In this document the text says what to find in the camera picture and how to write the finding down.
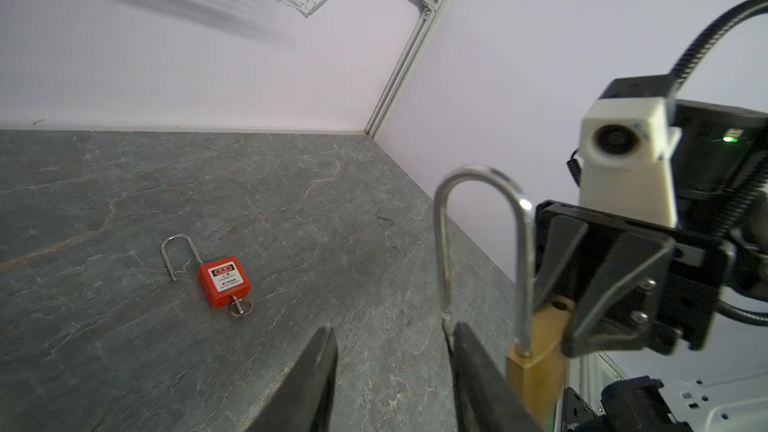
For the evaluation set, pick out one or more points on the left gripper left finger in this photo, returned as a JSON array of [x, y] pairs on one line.
[[304, 399]]

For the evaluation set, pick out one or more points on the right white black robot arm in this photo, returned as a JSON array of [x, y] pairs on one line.
[[720, 176]]

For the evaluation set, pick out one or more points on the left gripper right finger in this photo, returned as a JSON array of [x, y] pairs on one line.
[[483, 400]]

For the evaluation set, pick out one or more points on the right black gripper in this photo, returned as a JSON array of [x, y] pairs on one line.
[[634, 284]]

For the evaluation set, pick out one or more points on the red safety padlock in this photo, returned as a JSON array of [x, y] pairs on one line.
[[219, 279]]

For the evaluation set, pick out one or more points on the silver key with ring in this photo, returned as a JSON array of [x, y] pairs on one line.
[[240, 307]]

